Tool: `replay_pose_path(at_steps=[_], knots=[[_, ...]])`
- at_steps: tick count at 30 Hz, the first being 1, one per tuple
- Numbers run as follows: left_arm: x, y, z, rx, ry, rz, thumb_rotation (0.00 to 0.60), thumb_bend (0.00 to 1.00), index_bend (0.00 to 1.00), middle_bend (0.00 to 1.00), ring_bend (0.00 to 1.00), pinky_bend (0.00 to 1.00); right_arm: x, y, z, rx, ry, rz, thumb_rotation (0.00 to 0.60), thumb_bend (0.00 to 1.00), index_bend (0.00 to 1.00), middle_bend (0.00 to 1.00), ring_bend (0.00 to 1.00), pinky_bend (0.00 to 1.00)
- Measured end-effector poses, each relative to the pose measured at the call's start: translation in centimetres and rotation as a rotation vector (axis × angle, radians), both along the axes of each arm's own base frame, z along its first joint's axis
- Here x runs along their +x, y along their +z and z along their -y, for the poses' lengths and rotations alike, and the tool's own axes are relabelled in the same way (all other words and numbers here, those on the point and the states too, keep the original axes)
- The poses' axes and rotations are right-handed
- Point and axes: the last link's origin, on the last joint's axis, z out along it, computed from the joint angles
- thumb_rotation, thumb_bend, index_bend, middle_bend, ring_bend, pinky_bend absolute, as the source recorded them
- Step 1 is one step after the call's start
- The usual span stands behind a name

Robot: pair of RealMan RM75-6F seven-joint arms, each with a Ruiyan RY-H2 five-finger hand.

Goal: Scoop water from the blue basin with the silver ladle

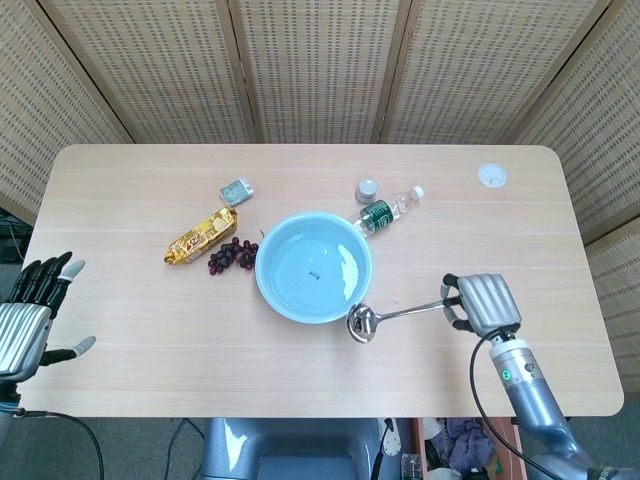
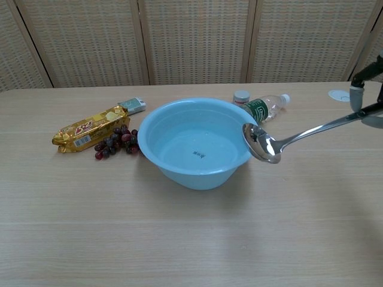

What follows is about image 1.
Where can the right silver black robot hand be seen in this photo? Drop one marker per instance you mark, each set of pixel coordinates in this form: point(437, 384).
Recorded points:
point(487, 300)

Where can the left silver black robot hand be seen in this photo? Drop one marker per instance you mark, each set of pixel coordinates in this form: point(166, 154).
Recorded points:
point(22, 335)

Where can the metal ladle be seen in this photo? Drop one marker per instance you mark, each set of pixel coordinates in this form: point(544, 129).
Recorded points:
point(361, 324)

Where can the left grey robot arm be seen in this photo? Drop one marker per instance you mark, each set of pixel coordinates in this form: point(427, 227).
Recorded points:
point(5, 405)

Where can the light blue bowl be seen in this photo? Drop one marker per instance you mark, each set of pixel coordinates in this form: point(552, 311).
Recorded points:
point(312, 270)

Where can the clear bottle with green label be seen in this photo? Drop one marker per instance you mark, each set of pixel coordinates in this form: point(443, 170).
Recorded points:
point(380, 215)

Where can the purple crumpled cloth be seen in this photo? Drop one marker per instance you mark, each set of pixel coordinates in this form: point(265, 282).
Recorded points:
point(467, 440)

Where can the red brown storage box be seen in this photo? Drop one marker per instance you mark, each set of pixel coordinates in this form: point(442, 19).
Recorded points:
point(505, 450)

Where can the small grey cap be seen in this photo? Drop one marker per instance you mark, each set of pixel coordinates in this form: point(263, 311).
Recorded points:
point(366, 191)

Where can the gold snack packet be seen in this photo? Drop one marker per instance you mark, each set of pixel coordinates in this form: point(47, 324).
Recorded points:
point(200, 237)

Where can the bunch of dark red grapes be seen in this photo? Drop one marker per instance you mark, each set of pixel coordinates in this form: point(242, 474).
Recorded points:
point(227, 257)

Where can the grey robot torso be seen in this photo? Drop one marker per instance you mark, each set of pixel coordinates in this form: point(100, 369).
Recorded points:
point(290, 450)

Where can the small green white box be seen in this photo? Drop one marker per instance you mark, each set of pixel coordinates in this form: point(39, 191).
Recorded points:
point(235, 192)

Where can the woven bamboo folding screen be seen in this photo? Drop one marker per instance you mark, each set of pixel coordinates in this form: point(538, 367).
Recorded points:
point(320, 65)

